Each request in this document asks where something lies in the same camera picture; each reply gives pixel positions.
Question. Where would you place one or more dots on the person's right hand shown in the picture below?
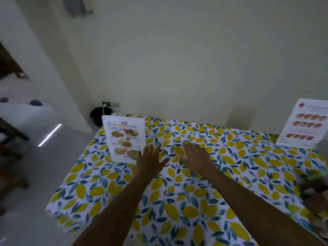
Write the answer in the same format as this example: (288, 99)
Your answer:
(197, 160)

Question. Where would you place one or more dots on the person's left hand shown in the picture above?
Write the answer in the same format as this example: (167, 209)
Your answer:
(150, 165)

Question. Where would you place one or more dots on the person's right thumb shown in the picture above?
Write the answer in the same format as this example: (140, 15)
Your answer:
(185, 161)

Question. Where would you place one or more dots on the person's left middle finger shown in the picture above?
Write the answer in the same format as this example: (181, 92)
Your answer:
(151, 150)

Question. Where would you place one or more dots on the person's left thumb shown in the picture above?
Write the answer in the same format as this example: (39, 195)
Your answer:
(164, 162)

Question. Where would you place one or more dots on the person's left little finger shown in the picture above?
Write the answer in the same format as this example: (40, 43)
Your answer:
(138, 156)

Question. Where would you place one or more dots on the person's left forearm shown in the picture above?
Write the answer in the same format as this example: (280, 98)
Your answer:
(115, 215)

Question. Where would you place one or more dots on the person's right forearm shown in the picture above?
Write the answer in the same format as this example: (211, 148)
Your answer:
(252, 213)

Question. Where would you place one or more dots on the white food menu card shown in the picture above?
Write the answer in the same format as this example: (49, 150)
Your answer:
(125, 139)

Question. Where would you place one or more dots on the lemon print tablecloth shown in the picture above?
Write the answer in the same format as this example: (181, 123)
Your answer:
(184, 199)

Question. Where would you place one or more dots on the black waste bin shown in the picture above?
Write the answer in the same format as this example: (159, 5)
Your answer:
(99, 116)

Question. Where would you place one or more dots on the dark slipper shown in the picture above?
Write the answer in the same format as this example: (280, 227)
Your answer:
(35, 102)
(3, 99)

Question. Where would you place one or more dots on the white laminated picture menu sheet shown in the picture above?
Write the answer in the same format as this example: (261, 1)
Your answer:
(305, 122)

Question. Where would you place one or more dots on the dark wooden chair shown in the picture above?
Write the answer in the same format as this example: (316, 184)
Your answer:
(11, 161)

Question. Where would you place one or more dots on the colourful flower bundle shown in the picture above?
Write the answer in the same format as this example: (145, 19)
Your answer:
(315, 199)

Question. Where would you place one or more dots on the dark wooden furniture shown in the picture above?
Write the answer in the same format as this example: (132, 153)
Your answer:
(10, 64)

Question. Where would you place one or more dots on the wall power socket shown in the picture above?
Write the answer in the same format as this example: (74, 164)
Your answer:
(111, 104)

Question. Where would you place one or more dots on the grey wall fixture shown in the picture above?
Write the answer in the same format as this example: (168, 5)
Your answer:
(75, 5)

